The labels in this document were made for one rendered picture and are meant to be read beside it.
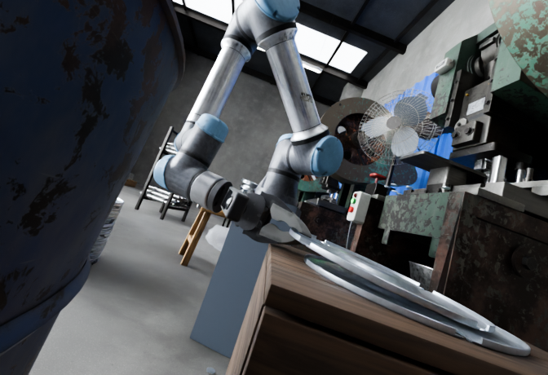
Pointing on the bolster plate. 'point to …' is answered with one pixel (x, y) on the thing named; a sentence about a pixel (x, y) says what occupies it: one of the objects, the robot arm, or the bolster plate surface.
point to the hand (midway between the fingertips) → (303, 236)
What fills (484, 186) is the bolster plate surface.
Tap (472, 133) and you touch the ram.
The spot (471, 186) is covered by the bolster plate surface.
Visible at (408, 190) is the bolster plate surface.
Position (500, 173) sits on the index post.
